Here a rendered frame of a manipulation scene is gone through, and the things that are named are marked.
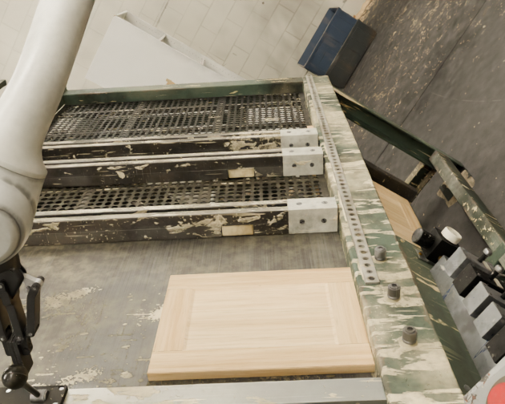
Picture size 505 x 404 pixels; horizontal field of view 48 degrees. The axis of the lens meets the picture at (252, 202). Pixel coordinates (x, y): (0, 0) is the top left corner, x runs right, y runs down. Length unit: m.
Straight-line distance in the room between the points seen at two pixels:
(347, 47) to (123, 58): 1.98
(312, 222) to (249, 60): 5.00
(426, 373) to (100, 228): 0.88
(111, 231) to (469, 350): 0.89
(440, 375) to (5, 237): 0.72
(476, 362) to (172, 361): 0.54
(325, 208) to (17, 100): 0.95
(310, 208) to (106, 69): 3.80
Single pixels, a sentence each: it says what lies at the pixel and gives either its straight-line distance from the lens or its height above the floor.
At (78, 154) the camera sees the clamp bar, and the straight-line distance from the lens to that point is 2.04.
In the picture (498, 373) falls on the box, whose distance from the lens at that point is 0.78.
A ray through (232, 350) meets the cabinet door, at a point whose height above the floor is 1.10.
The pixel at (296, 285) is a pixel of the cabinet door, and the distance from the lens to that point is 1.26.
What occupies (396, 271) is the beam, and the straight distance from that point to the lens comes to 1.26.
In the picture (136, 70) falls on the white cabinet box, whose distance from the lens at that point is 5.03.
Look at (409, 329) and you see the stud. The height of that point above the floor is 0.87.
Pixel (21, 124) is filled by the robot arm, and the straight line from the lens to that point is 0.65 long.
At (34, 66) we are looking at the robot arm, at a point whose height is 1.56.
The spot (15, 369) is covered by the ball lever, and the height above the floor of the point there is 1.44.
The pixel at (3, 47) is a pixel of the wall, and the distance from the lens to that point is 6.77.
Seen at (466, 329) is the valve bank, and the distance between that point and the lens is 1.18.
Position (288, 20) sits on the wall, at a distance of 6.37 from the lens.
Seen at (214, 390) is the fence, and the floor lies 1.14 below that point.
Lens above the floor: 1.44
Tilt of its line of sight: 13 degrees down
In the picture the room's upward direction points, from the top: 62 degrees counter-clockwise
